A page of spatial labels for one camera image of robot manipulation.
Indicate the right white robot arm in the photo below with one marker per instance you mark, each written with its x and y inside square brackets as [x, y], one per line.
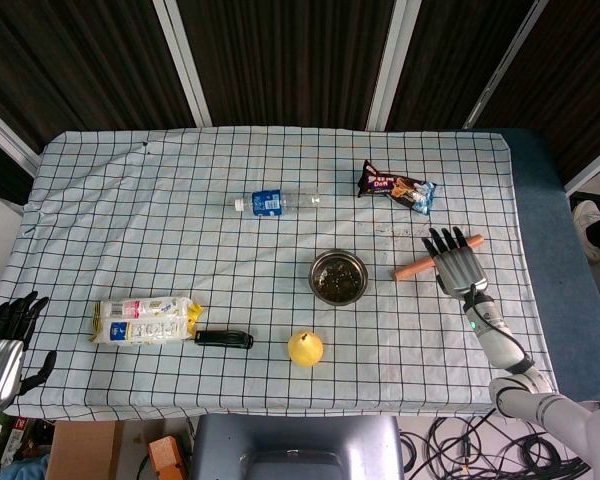
[500, 345]

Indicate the orange box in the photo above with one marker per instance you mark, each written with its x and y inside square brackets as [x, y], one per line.
[165, 455]

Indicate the grey robot torso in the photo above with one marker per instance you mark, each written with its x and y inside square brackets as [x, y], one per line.
[295, 440]

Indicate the dark snack packet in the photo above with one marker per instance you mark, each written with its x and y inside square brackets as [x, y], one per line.
[395, 187]

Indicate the white yellow noodle pack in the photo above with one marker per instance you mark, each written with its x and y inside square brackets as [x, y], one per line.
[140, 320]

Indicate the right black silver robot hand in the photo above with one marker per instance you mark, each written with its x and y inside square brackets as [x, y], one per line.
[462, 270]

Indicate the brown cardboard box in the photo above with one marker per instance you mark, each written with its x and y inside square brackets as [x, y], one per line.
[82, 450]

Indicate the checked white tablecloth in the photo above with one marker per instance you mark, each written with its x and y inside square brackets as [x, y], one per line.
[180, 250]

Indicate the yellow pear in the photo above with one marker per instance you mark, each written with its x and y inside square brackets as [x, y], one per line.
[305, 350]

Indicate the clear plastic water bottle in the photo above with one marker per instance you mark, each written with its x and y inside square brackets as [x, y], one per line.
[267, 202]

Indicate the black stapler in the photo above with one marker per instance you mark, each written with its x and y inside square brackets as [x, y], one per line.
[225, 339]

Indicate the white shoe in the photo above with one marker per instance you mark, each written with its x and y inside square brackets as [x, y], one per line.
[587, 220]

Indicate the stainless steel bowl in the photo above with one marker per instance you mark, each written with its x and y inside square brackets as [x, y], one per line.
[362, 280]

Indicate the wooden stick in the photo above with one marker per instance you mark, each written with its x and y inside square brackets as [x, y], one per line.
[410, 272]

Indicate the blue cloth bundle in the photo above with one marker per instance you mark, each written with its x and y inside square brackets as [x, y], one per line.
[25, 467]

